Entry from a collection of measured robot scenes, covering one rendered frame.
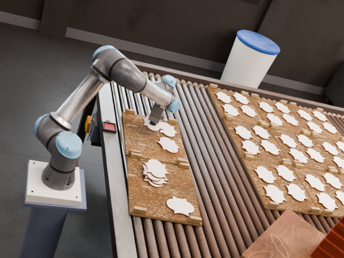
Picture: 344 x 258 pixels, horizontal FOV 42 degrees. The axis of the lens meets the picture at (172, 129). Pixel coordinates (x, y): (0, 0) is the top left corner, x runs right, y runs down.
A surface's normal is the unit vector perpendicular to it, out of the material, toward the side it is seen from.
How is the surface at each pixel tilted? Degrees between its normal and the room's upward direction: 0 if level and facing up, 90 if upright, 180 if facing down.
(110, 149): 0
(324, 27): 90
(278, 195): 0
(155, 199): 0
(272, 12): 90
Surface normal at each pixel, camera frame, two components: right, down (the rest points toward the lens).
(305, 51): 0.20, 0.59
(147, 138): 0.33, -0.79
